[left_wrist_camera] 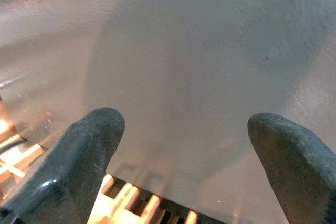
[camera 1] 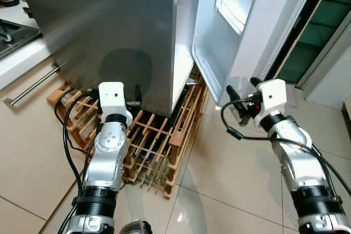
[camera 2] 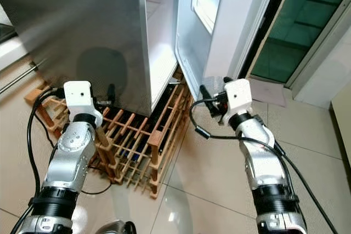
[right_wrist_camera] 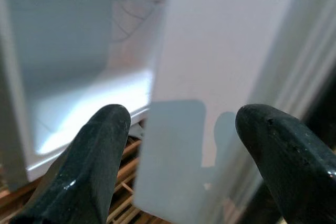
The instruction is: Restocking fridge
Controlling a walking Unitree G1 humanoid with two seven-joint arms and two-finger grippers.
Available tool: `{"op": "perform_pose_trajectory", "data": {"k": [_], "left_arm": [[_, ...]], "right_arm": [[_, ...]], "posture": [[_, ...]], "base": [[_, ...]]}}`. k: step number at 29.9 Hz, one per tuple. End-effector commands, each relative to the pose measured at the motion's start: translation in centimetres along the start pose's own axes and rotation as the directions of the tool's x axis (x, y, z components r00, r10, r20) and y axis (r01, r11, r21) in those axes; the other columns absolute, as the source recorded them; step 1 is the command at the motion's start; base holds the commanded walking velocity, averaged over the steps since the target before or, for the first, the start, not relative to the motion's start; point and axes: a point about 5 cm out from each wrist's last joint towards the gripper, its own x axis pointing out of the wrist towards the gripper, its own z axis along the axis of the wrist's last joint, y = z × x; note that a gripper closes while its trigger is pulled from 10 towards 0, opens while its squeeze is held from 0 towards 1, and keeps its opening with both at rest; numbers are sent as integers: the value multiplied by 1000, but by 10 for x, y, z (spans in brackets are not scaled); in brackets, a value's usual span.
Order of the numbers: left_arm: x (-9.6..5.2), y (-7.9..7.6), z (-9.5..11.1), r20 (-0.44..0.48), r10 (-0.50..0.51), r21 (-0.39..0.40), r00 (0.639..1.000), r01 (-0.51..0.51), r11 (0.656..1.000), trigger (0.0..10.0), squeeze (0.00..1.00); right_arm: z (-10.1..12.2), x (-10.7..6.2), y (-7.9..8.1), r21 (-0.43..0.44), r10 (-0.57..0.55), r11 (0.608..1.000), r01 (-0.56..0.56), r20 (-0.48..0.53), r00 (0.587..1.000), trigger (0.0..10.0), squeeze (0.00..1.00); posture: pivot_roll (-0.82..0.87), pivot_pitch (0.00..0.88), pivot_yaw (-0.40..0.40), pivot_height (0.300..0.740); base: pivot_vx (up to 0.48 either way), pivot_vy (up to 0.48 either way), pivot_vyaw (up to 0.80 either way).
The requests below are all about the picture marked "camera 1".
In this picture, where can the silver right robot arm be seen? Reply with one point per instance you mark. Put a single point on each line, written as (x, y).
(299, 163)

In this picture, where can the white lined fridge door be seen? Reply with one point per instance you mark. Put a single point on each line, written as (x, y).
(263, 36)

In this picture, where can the stainless steel fridge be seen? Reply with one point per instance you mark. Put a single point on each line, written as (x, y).
(109, 20)

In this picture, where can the wooden wine rack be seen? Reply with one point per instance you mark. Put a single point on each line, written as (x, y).
(159, 146)

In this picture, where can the green glass door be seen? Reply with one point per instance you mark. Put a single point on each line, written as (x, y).
(323, 20)

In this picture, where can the white kitchen counter cabinet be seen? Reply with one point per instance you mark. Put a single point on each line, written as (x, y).
(16, 61)

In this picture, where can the black gas cooktop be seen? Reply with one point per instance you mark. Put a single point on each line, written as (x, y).
(16, 36)

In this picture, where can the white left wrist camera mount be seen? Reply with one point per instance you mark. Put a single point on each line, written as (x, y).
(112, 100)

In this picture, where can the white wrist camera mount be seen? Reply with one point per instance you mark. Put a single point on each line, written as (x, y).
(272, 100)
(112, 100)

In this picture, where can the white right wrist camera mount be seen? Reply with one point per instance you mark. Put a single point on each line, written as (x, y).
(272, 100)

